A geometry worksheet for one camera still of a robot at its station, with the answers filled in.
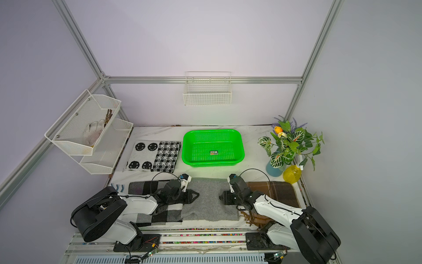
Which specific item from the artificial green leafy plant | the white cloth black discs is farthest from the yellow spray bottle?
the white cloth black discs

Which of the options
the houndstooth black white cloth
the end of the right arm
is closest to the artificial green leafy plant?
the end of the right arm

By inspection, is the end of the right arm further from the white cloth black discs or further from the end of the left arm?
the white cloth black discs

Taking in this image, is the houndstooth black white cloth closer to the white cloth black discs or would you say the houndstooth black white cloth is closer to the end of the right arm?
the white cloth black discs

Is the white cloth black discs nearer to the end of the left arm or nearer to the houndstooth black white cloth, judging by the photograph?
the houndstooth black white cloth

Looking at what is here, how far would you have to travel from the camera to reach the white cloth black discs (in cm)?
97

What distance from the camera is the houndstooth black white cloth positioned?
0.97m

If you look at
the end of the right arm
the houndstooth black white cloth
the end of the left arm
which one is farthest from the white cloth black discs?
the end of the right arm

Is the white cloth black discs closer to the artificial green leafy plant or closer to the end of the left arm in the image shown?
the end of the left arm

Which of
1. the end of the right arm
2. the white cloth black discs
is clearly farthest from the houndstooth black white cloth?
the end of the right arm

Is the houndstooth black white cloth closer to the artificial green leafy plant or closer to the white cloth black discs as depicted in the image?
the white cloth black discs

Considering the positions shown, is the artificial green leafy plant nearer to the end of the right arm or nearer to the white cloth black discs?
the end of the right arm

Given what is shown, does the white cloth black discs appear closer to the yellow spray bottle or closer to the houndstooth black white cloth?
the houndstooth black white cloth

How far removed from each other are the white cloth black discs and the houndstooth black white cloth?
20mm
